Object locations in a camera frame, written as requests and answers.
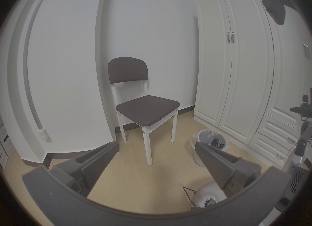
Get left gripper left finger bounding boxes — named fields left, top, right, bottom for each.
left=49, top=141, right=120, bottom=198

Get white wardrobe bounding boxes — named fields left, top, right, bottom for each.
left=193, top=0, right=312, bottom=145

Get white trash bin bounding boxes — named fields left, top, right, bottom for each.
left=193, top=129, right=231, bottom=167

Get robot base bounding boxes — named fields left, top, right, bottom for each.
left=190, top=153, right=310, bottom=212

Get black cable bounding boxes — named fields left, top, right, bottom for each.
left=182, top=186, right=197, bottom=207

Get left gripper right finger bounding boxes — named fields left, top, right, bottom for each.
left=195, top=142, right=263, bottom=198

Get black plastic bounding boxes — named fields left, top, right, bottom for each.
left=211, top=137, right=226, bottom=149

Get grey and white chair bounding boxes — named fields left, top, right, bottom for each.
left=108, top=57, right=180, bottom=167

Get small white bedside table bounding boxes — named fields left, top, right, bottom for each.
left=0, top=123, right=13, bottom=170

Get clear plastic bag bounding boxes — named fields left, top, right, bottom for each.
left=189, top=129, right=231, bottom=153

